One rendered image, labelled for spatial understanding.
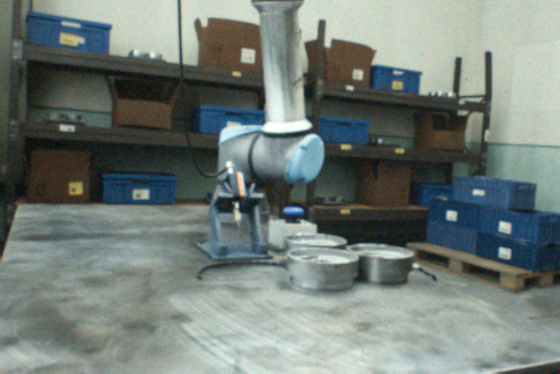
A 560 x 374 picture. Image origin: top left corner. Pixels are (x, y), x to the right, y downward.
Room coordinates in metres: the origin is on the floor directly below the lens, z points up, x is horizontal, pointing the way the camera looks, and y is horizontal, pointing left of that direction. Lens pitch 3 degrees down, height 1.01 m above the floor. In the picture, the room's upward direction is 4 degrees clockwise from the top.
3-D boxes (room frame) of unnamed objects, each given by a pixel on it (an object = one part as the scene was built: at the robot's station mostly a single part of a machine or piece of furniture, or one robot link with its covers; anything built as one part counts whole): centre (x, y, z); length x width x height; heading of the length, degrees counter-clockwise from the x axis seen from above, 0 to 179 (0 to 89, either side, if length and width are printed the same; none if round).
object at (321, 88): (5.30, -0.41, 1.00); 1.92 x 0.57 x 2.00; 119
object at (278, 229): (1.09, 0.10, 0.82); 0.08 x 0.07 x 0.05; 29
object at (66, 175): (3.94, 2.02, 0.64); 0.49 x 0.40 x 0.37; 124
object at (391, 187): (5.25, -0.34, 0.67); 0.52 x 0.43 x 0.43; 119
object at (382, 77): (5.25, -0.32, 1.61); 0.52 x 0.38 x 0.22; 122
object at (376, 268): (0.88, -0.06, 0.82); 0.10 x 0.10 x 0.04
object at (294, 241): (0.94, 0.04, 0.82); 0.10 x 0.10 x 0.04
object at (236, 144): (1.37, 0.25, 0.97); 0.13 x 0.12 x 0.14; 62
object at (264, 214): (1.38, 0.26, 0.85); 0.15 x 0.15 x 0.10
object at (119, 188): (4.22, 1.56, 0.56); 0.52 x 0.38 x 0.22; 116
